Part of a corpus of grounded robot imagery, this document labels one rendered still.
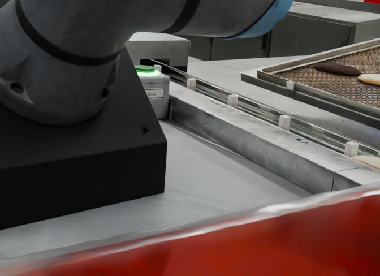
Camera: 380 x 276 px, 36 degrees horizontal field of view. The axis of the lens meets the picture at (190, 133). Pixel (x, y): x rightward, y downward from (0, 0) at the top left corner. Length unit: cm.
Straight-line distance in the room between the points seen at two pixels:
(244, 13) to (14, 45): 22
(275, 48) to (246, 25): 354
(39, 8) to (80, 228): 22
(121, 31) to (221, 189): 27
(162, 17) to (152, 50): 72
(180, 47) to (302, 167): 61
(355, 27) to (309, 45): 40
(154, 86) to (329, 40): 282
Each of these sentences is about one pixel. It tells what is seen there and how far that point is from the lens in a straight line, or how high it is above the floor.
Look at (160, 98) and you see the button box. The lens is 101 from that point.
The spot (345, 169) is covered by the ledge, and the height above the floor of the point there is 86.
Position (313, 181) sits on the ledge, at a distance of 75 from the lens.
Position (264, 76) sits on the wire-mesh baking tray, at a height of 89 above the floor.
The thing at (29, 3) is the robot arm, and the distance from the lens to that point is 56.
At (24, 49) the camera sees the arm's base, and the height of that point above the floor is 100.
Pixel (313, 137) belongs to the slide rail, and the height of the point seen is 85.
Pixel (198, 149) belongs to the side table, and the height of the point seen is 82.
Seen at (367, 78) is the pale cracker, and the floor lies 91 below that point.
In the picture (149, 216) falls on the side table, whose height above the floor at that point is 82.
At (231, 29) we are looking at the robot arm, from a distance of 61.
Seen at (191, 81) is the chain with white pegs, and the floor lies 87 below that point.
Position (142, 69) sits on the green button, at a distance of 101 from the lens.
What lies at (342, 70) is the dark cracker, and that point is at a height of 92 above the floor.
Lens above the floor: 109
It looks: 16 degrees down
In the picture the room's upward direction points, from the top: 4 degrees clockwise
